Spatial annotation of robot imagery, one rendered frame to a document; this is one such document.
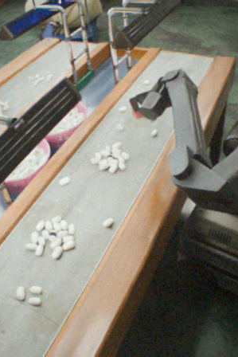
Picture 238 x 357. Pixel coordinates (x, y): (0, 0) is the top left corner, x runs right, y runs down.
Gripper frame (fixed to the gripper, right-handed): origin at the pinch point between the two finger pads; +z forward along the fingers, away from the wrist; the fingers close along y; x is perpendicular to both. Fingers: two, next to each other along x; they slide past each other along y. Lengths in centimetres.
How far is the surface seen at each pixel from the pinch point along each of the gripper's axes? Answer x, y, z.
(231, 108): 8, 128, 125
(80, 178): -12.1, -27.4, 12.2
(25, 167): 0.5, -43.0, 22.4
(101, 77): 41, 13, 65
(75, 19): 184, 72, 225
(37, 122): 1.1, -37.4, -21.4
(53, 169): -5.2, -34.5, 14.6
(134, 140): -5.5, -2.0, 17.6
